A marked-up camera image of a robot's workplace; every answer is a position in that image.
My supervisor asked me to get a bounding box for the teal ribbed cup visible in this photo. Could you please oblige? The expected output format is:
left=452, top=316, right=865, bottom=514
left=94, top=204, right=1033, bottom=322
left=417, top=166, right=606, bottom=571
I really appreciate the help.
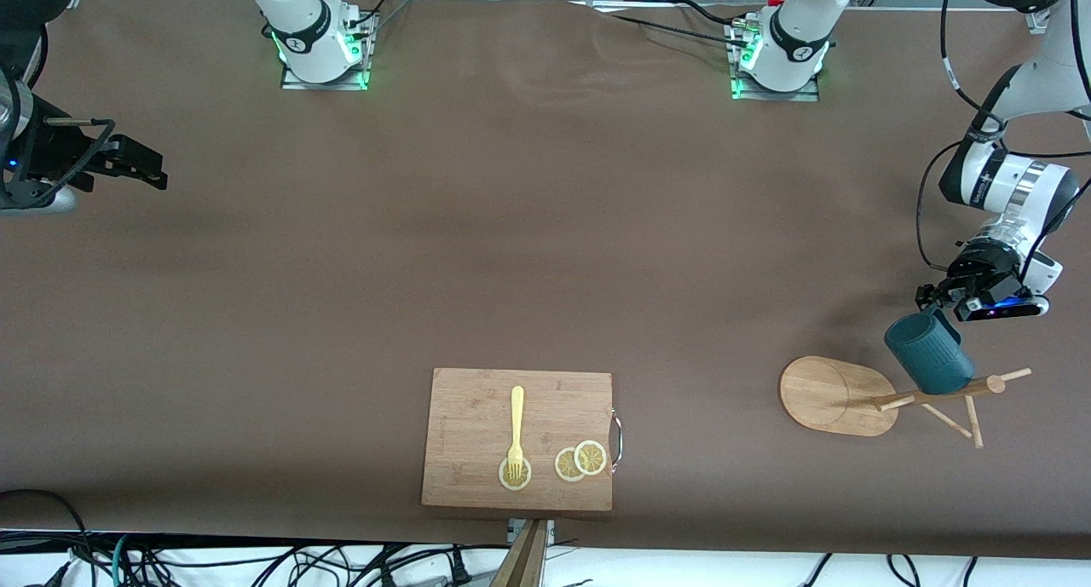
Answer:
left=884, top=307, right=976, bottom=397

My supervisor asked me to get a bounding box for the wooden mug rack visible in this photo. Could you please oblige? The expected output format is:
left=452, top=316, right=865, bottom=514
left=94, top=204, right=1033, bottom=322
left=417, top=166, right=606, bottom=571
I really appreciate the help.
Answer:
left=779, top=355, right=1033, bottom=450

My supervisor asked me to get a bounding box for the bamboo cutting board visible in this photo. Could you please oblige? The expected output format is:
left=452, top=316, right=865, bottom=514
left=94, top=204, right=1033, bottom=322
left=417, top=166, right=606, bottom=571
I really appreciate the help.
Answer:
left=421, top=367, right=615, bottom=513

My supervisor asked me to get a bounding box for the yellow plastic fork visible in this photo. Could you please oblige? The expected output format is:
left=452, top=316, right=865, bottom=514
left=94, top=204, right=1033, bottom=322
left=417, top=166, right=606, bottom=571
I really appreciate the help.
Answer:
left=507, top=386, right=526, bottom=481

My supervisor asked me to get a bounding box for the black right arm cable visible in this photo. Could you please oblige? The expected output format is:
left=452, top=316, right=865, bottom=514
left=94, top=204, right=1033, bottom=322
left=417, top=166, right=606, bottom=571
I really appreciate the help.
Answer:
left=41, top=117, right=118, bottom=189

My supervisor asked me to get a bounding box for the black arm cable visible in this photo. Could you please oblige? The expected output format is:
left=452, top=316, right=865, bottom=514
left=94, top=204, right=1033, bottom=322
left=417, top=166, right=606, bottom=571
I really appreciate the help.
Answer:
left=41, top=117, right=118, bottom=189
left=915, top=0, right=1091, bottom=274

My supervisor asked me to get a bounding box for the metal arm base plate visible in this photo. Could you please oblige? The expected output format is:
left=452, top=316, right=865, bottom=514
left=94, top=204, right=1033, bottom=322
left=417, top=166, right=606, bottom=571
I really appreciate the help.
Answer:
left=280, top=11, right=376, bottom=92
left=730, top=16, right=822, bottom=103

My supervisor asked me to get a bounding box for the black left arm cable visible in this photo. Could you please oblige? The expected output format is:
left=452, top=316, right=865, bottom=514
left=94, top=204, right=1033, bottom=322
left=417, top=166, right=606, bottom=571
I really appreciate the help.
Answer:
left=915, top=0, right=1091, bottom=274

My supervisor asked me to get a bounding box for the black looped floor cable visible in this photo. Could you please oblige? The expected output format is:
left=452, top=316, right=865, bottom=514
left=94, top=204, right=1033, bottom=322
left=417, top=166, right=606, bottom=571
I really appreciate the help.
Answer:
left=0, top=488, right=99, bottom=587

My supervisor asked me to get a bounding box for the black cable on table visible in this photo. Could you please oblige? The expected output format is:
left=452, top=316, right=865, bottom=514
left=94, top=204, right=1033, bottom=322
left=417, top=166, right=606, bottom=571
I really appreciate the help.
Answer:
left=588, top=0, right=755, bottom=49

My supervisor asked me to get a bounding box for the teal floor cable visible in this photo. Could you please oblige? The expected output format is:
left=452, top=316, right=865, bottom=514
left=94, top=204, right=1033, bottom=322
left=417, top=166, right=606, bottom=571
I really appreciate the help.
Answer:
left=111, top=533, right=136, bottom=587

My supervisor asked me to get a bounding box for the metal clamp bracket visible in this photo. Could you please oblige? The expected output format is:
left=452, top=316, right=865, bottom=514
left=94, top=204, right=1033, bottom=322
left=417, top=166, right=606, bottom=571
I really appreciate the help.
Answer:
left=508, top=519, right=557, bottom=547

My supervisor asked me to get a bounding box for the wooden post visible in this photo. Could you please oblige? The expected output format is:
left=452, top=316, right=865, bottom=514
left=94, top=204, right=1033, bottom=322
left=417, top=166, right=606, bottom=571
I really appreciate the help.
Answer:
left=489, top=519, right=548, bottom=587

